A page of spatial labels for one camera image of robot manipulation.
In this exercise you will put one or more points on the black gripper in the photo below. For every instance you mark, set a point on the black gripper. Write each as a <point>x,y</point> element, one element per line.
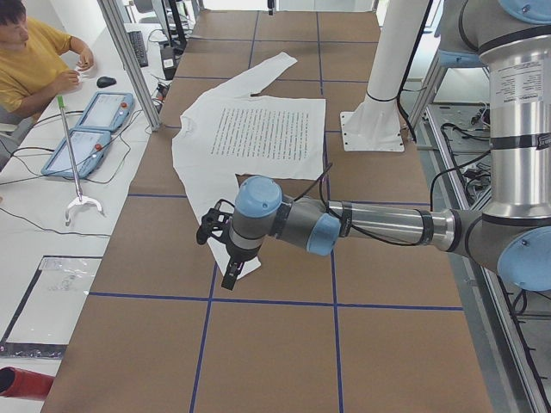
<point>241,255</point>

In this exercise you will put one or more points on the white long-sleeve printed shirt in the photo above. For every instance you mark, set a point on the white long-sleeve printed shirt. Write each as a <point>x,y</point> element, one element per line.
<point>232,130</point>

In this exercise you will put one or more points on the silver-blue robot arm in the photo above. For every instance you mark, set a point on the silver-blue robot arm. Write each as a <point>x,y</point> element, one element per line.
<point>510,236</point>

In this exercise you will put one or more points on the metal reacher grabber tool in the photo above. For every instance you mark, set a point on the metal reacher grabber tool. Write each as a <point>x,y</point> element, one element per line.
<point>81,199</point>

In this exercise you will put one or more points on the plastic sheet with black border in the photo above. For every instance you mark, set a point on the plastic sheet with black border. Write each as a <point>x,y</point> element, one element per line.
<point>43,322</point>

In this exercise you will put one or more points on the near blue teach pendant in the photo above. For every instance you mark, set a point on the near blue teach pendant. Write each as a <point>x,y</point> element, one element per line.
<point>89,148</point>

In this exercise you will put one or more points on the blue teach pendant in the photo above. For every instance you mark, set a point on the blue teach pendant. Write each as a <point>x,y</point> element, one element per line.
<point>89,148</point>
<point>106,111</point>

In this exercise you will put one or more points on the far blue teach pendant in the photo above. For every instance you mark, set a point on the far blue teach pendant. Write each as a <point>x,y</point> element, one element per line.
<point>106,111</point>

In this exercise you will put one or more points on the black power adapter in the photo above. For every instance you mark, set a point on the black power adapter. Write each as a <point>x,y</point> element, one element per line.
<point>168,62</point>

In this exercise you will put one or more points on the black computer mouse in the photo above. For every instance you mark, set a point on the black computer mouse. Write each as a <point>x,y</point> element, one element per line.
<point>104,82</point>

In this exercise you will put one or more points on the red cylinder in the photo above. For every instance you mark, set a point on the red cylinder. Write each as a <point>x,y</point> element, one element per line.
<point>25,384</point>

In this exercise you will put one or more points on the black keyboard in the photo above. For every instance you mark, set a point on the black keyboard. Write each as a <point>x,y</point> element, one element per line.
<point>138,46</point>

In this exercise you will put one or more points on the person in yellow shirt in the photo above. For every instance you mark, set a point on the person in yellow shirt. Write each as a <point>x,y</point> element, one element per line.
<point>38,62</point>

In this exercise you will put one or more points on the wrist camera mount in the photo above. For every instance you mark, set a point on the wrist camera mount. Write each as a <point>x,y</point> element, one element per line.
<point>214,224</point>

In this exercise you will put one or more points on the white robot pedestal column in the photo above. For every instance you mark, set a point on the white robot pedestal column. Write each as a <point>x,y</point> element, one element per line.
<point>375,123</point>

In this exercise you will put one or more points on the aluminium frame post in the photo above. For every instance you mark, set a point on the aluminium frame post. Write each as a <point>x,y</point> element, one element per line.
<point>117,30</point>

